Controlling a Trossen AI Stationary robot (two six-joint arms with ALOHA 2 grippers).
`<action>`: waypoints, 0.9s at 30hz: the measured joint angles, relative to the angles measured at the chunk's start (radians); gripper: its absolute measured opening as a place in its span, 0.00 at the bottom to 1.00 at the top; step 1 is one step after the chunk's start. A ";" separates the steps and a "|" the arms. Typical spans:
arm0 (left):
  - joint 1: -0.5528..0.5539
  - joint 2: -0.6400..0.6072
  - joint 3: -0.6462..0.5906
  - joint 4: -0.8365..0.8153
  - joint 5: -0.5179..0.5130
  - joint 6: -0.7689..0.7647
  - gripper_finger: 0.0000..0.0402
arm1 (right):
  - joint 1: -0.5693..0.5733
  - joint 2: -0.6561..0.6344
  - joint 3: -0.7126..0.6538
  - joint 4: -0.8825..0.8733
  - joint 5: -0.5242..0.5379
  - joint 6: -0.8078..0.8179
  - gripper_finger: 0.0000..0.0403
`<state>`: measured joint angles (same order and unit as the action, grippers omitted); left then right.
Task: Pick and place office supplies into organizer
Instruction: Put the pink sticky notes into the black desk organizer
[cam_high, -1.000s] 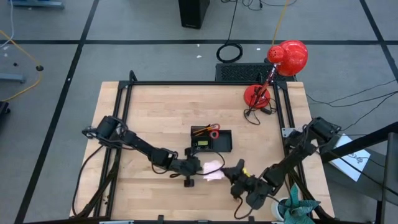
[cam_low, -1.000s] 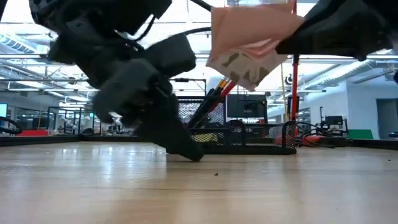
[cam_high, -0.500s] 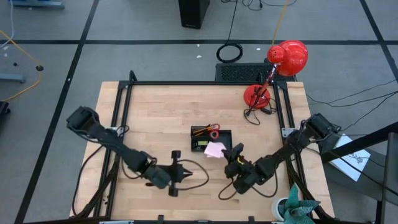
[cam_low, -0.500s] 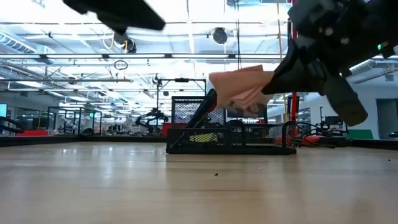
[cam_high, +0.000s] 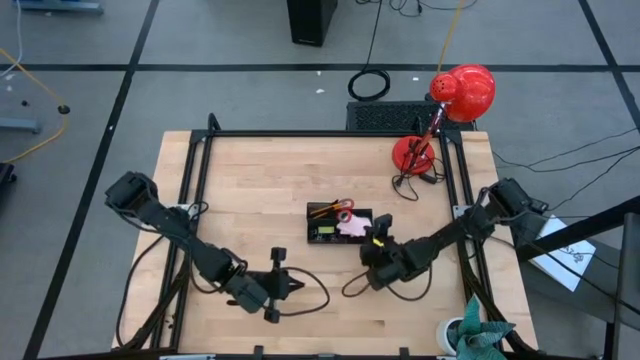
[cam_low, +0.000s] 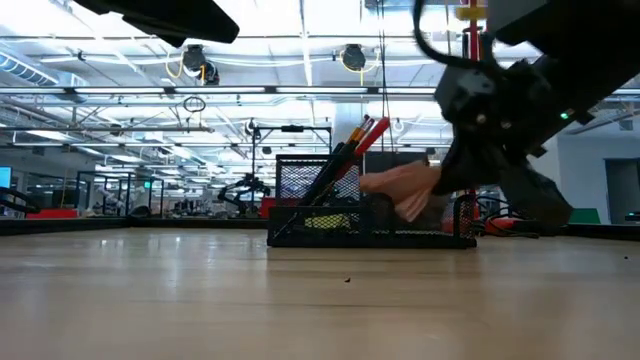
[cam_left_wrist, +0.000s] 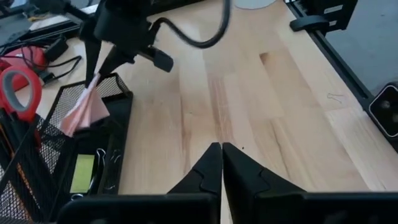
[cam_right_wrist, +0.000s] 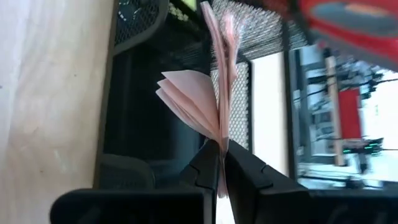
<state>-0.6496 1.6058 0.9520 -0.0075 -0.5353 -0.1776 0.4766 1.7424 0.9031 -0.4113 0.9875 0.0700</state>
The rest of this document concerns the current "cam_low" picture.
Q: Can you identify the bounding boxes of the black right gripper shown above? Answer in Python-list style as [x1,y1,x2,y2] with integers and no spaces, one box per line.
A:
[432,59,575,232]

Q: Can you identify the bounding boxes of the pink sticky note pad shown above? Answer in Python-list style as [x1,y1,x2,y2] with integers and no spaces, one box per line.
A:
[358,159,445,225]

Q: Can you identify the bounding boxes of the yellow cable tag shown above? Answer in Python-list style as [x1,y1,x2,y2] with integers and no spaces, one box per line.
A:
[453,4,488,22]

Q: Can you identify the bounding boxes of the red background object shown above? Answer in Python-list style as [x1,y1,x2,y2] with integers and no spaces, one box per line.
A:
[258,195,278,220]

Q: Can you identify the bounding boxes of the red-handled scissors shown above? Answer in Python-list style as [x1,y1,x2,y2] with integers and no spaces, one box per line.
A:
[324,116,392,204]

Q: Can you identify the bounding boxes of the black monitor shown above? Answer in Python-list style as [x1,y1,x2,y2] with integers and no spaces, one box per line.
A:
[363,150,432,167]

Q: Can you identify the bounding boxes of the green board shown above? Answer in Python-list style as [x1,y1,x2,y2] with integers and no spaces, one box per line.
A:
[569,207,602,225]

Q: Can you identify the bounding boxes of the black mesh desk organizer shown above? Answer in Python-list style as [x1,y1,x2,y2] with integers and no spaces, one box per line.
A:
[265,153,479,250]

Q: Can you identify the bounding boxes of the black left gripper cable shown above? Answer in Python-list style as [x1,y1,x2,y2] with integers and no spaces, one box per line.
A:
[0,186,42,215]

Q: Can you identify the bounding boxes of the small yellow-green block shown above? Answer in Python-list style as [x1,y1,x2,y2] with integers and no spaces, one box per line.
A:
[303,213,352,231]

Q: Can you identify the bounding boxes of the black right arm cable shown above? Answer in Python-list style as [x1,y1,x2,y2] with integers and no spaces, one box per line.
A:
[411,0,501,72]

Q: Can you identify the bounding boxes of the ceiling cable reel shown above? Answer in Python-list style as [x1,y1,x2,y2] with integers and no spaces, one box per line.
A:
[338,43,370,74]
[179,43,222,87]

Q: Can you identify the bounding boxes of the red plastic bin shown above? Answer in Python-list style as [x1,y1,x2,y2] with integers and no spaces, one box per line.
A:
[23,207,80,221]

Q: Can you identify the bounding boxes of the black hanging cable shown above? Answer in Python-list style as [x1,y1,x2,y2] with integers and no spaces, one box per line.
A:
[375,0,396,154]

